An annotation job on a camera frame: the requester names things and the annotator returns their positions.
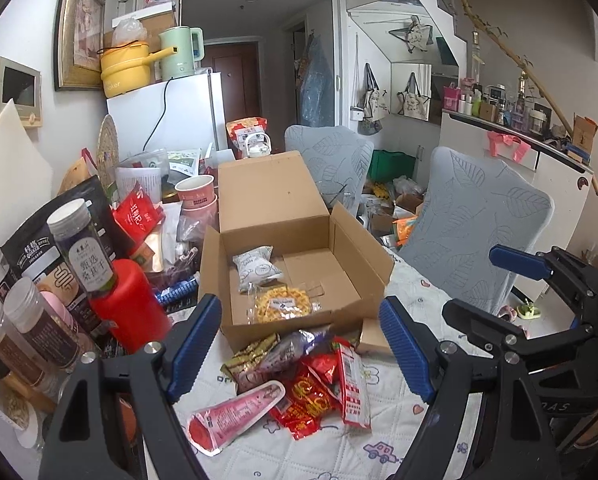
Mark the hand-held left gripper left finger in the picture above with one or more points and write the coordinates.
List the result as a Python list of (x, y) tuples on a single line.
[(196, 345)]

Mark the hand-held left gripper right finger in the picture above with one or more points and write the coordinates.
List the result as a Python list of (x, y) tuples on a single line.
[(406, 350)]

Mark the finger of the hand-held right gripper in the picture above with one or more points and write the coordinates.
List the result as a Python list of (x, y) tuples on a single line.
[(474, 317), (519, 260)]

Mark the small brown cardboard carton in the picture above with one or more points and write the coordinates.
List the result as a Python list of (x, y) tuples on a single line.
[(374, 337)]

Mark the gold brown snack packet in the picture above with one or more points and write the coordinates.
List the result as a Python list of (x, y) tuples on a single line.
[(249, 360)]

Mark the red white long snack packet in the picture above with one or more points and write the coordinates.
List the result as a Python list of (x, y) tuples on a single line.
[(351, 385)]

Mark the pink triangular snack packet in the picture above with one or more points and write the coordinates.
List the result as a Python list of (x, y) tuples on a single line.
[(239, 410)]

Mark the purple silver snack packet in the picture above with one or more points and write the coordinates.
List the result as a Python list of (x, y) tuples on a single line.
[(299, 347)]

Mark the brown cardboard box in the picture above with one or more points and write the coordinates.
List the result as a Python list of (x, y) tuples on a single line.
[(299, 265)]

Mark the clear packet of yellow snacks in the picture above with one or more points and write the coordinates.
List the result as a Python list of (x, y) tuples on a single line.
[(281, 307)]

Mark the pink slipper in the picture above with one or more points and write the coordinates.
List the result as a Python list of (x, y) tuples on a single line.
[(509, 312)]

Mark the grey leaf cover chair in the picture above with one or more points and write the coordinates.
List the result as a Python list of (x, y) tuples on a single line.
[(479, 230), (329, 160)]

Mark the green slipper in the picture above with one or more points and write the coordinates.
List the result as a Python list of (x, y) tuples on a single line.
[(529, 309)]

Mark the blue ribbed comb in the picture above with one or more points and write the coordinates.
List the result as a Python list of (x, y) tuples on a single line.
[(179, 290)]

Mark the red plastic canister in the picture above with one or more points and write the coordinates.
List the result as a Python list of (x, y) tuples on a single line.
[(129, 305)]

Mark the white cabinet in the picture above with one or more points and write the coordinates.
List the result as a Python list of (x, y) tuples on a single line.
[(559, 180)]

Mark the gold foil pouch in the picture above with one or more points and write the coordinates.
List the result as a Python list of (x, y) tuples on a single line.
[(154, 255)]

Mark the pink ribbon bow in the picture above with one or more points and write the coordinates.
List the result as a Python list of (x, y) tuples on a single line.
[(509, 145)]

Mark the floor pile of packets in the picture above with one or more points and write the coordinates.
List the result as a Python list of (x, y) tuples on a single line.
[(394, 210)]

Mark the pink bottle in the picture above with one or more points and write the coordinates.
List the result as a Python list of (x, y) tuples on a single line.
[(61, 310)]

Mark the open brown carton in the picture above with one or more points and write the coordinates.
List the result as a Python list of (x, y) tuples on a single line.
[(584, 132)]

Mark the red foil pouch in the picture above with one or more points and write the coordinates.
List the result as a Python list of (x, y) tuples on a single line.
[(136, 215)]

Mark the white quilted tablecloth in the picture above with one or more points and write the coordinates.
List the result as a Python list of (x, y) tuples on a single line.
[(289, 460)]

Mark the dark label jar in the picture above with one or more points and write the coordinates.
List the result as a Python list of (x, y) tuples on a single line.
[(81, 250)]

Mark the row of cosmetic bottles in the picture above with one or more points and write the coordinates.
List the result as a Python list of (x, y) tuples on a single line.
[(499, 102)]

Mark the green bag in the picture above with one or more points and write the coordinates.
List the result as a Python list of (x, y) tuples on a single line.
[(391, 165)]

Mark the group of clear food jars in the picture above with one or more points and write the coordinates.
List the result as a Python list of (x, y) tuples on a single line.
[(24, 325)]

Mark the white printed paper tub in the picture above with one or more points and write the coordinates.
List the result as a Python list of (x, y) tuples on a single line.
[(136, 180)]

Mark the green white pouch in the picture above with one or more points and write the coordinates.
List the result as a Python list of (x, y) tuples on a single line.
[(184, 160)]

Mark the black pouch with white label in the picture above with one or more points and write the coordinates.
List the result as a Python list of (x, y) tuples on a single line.
[(29, 255)]

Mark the white water jug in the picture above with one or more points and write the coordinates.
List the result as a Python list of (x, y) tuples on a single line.
[(256, 147)]

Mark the brown paper bag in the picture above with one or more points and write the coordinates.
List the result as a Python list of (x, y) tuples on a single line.
[(79, 170)]

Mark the cream tote bag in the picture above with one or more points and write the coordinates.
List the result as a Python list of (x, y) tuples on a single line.
[(374, 102)]

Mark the bamboo branch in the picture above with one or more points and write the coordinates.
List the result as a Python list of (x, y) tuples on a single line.
[(504, 45)]

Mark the small white hanging device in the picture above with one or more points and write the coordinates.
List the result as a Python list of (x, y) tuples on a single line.
[(357, 114)]

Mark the round woven mat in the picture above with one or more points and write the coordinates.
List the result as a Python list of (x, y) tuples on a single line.
[(107, 145)]

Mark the orange snack bag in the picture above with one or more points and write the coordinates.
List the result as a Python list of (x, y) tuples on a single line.
[(244, 127)]

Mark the white fridge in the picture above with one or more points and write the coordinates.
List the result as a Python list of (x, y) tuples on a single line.
[(179, 115)]

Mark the white foam board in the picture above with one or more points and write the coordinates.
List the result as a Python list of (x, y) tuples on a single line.
[(14, 155)]

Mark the blue plastic hanging cover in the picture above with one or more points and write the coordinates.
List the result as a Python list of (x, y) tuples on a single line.
[(316, 85)]

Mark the brown door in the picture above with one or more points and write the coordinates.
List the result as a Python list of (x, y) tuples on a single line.
[(234, 80)]

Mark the yellow cooking pot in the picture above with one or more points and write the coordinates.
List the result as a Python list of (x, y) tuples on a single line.
[(124, 67)]

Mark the light green electric kettle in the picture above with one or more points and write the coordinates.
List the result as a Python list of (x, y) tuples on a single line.
[(179, 52)]

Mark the clear plastic bag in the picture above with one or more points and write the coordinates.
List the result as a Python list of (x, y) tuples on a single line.
[(126, 30)]

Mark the large cardboard box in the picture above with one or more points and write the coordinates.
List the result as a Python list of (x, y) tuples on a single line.
[(164, 22)]

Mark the gold framed picture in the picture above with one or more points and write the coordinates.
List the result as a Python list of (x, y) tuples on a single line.
[(79, 25)]

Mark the white printed box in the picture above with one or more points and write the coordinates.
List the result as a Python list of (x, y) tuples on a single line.
[(149, 0)]

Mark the cream wall intercom panel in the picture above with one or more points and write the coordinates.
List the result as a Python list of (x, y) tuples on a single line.
[(14, 92)]

